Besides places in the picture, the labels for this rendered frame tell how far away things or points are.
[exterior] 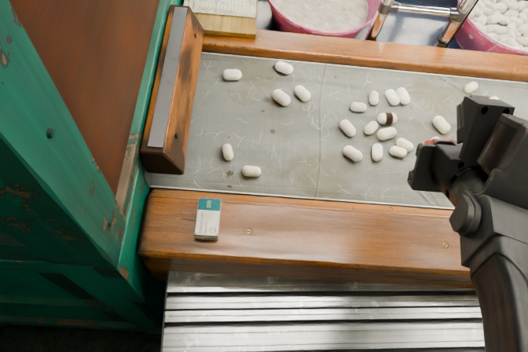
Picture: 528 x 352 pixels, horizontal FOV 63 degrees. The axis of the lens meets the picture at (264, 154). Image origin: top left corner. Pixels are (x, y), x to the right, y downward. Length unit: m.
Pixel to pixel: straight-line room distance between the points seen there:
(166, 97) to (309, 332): 0.44
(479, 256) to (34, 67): 0.40
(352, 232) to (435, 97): 0.36
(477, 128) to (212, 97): 0.47
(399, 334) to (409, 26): 0.71
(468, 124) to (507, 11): 0.70
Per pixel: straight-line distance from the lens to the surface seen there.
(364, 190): 0.76
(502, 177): 0.50
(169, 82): 0.69
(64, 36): 0.41
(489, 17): 1.15
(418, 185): 0.61
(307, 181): 0.74
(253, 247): 0.66
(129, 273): 0.66
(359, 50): 0.91
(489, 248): 0.44
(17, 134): 0.31
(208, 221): 0.65
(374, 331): 0.78
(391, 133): 0.82
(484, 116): 0.55
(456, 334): 0.83
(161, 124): 0.64
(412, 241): 0.73
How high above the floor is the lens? 1.40
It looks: 61 degrees down
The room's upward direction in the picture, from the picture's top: 11 degrees clockwise
